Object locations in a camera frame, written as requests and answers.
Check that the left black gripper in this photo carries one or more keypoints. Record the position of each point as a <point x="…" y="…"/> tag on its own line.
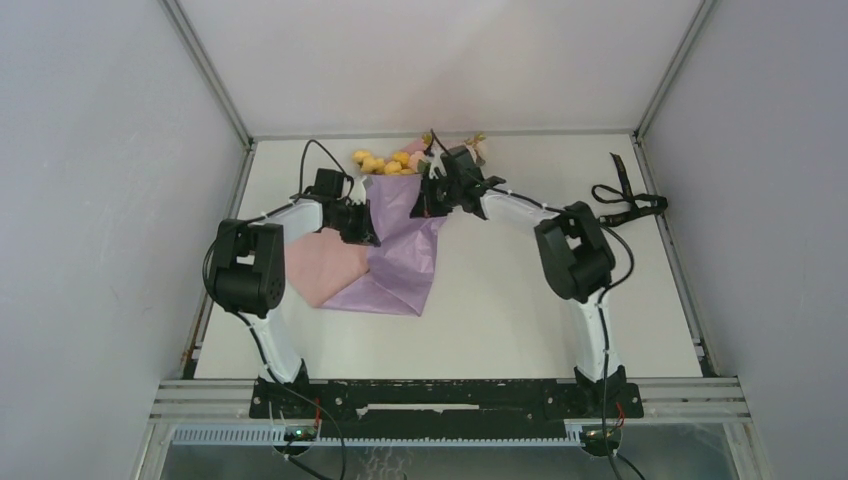
<point x="364" y="234"/>

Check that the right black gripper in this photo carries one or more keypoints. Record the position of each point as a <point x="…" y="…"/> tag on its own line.
<point x="428" y="204"/>

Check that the fake flower bouquet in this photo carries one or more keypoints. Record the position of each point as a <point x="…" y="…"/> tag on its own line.
<point x="397" y="159"/>

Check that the purple pink wrapping paper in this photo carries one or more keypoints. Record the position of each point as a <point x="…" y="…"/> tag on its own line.
<point x="393" y="278"/>

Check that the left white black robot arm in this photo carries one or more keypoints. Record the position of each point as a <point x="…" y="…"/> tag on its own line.
<point x="244" y="267"/>

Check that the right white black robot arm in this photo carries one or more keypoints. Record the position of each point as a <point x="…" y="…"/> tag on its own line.
<point x="576" y="258"/>

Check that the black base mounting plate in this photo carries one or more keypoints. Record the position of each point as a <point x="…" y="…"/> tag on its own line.
<point x="478" y="408"/>

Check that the aluminium frame rail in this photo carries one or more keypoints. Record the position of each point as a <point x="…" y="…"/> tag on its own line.
<point x="665" y="400"/>

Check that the white slotted cable duct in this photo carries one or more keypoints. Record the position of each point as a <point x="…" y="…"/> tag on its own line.
<point x="567" y="435"/>

